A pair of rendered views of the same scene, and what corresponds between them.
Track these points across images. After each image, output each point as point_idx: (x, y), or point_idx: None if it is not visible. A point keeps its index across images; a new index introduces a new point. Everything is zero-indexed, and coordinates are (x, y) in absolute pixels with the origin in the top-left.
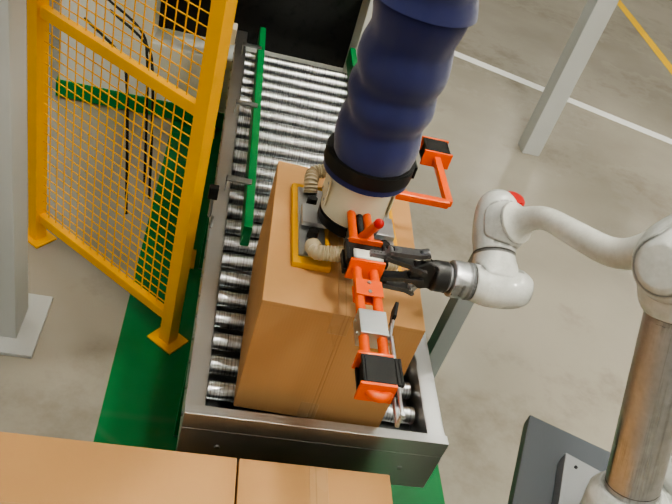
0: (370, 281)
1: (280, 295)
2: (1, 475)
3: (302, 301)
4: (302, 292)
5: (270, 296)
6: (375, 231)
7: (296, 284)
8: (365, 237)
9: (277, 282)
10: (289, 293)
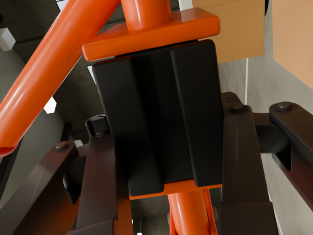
0: (167, 220)
1: (284, 48)
2: None
3: (304, 66)
4: (304, 34)
5: (277, 51)
6: (34, 119)
7: (298, 5)
8: (98, 32)
9: (280, 7)
10: (291, 40)
